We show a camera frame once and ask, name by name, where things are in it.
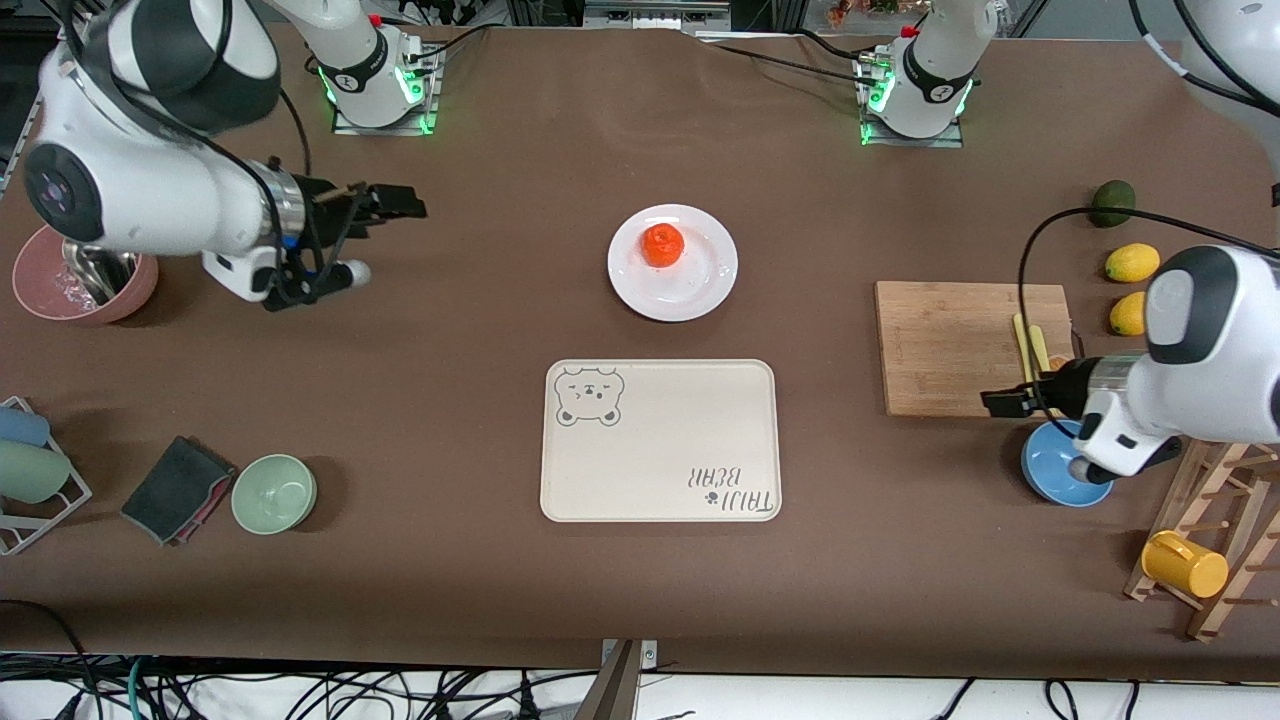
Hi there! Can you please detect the black table cable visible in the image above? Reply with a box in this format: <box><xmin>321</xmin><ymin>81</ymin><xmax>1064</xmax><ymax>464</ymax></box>
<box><xmin>690</xmin><ymin>30</ymin><xmax>881</xmax><ymax>86</ymax></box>

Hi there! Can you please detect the cream tray with bear print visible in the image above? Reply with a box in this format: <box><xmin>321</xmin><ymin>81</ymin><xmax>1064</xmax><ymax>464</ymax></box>
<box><xmin>540</xmin><ymin>359</ymin><xmax>782</xmax><ymax>523</ymax></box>

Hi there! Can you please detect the blue bowl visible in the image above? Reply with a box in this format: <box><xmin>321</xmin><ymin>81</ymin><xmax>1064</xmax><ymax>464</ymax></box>
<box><xmin>1021</xmin><ymin>420</ymin><xmax>1114</xmax><ymax>508</ymax></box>

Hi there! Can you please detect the white round plate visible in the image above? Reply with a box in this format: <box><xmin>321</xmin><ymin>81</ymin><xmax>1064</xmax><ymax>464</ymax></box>
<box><xmin>607</xmin><ymin>204</ymin><xmax>739</xmax><ymax>323</ymax></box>

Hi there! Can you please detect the dark grey folded cloth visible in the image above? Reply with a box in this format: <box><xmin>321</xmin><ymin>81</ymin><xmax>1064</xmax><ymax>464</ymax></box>
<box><xmin>121</xmin><ymin>436</ymin><xmax>237</xmax><ymax>547</ymax></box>

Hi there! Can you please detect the yellow plastic cup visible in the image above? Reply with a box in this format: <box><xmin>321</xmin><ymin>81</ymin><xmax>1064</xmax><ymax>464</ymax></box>
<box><xmin>1141</xmin><ymin>530</ymin><xmax>1230</xmax><ymax>599</ymax></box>

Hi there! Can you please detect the wooden peg rack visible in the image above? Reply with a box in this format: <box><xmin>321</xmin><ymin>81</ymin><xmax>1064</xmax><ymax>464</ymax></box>
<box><xmin>1124</xmin><ymin>438</ymin><xmax>1280</xmax><ymax>643</ymax></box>

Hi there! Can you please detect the grey wire rack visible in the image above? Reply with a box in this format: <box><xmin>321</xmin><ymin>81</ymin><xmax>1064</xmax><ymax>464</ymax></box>
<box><xmin>0</xmin><ymin>396</ymin><xmax>93</xmax><ymax>557</ymax></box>

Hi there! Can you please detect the shiny metal utensil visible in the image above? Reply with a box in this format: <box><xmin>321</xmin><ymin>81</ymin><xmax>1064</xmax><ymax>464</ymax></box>
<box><xmin>60</xmin><ymin>240</ymin><xmax>137</xmax><ymax>307</ymax></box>

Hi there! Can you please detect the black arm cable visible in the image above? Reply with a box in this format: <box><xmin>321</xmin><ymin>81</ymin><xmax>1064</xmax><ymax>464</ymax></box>
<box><xmin>1017</xmin><ymin>206</ymin><xmax>1280</xmax><ymax>413</ymax></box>
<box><xmin>60</xmin><ymin>0</ymin><xmax>351</xmax><ymax>301</ymax></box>

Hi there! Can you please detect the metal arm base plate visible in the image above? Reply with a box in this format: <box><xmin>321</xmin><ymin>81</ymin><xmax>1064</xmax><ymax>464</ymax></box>
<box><xmin>855</xmin><ymin>55</ymin><xmax>967</xmax><ymax>149</ymax></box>
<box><xmin>330</xmin><ymin>45</ymin><xmax>442</xmax><ymax>137</ymax></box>

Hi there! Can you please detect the pale green bowl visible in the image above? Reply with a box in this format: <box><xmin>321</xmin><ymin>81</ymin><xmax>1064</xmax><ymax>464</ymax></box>
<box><xmin>231</xmin><ymin>454</ymin><xmax>318</xmax><ymax>536</ymax></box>

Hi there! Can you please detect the pale green cup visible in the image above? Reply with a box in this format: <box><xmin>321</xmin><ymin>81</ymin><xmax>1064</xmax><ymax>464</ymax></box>
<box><xmin>0</xmin><ymin>440</ymin><xmax>73</xmax><ymax>505</ymax></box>

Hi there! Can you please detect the blue cup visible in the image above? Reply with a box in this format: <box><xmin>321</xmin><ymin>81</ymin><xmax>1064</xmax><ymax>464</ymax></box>
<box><xmin>0</xmin><ymin>405</ymin><xmax>51</xmax><ymax>448</ymax></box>

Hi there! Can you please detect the orange fruit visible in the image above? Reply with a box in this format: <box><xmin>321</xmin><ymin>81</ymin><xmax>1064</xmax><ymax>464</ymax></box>
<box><xmin>641</xmin><ymin>224</ymin><xmax>686</xmax><ymax>268</ymax></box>

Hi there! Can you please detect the pink bowl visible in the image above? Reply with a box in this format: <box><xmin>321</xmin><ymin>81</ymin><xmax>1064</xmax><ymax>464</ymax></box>
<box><xmin>12</xmin><ymin>225</ymin><xmax>160</xmax><ymax>326</ymax></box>

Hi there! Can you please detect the metal table edge bracket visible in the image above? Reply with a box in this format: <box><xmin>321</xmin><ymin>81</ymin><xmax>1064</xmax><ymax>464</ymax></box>
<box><xmin>597</xmin><ymin>638</ymin><xmax>661</xmax><ymax>720</ymax></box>

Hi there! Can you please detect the wooden cutting board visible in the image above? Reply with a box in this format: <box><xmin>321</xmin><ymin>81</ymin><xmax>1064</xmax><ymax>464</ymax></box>
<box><xmin>875</xmin><ymin>281</ymin><xmax>1079</xmax><ymax>418</ymax></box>

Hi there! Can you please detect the dark green avocado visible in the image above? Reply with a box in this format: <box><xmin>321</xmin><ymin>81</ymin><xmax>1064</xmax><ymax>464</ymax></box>
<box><xmin>1089</xmin><ymin>180</ymin><xmax>1137</xmax><ymax>229</ymax></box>

